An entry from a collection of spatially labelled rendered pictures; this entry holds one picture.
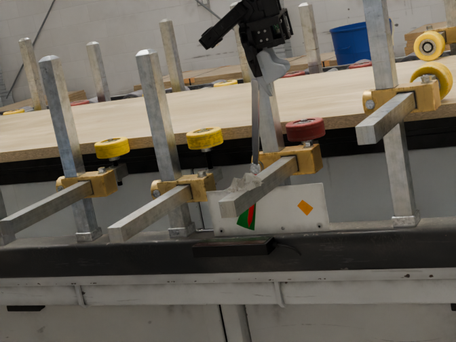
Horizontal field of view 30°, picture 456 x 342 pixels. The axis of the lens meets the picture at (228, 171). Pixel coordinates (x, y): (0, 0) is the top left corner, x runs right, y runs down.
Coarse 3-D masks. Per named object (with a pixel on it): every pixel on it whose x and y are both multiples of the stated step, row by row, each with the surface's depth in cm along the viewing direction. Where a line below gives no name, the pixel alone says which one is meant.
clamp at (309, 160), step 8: (272, 152) 171; (280, 152) 170; (288, 152) 169; (296, 152) 168; (304, 152) 167; (312, 152) 167; (320, 152) 171; (264, 160) 171; (272, 160) 171; (304, 160) 168; (312, 160) 167; (320, 160) 171; (264, 168) 172; (304, 168) 168; (312, 168) 168; (320, 168) 170
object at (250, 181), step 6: (246, 174) 150; (252, 174) 151; (234, 180) 148; (240, 180) 150; (246, 180) 150; (252, 180) 147; (258, 180) 149; (234, 186) 148; (240, 186) 149; (246, 186) 148; (252, 186) 147; (258, 186) 147; (234, 192) 147
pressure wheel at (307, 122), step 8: (296, 120) 181; (304, 120) 177; (312, 120) 179; (320, 120) 176; (288, 128) 176; (296, 128) 175; (304, 128) 174; (312, 128) 174; (320, 128) 176; (288, 136) 177; (296, 136) 175; (304, 136) 175; (312, 136) 175; (320, 136) 176
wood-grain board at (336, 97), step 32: (416, 64) 240; (448, 64) 228; (192, 96) 265; (224, 96) 250; (288, 96) 224; (320, 96) 213; (352, 96) 204; (448, 96) 179; (0, 128) 277; (32, 128) 261; (96, 128) 233; (128, 128) 221; (192, 128) 201; (224, 128) 193; (0, 160) 223
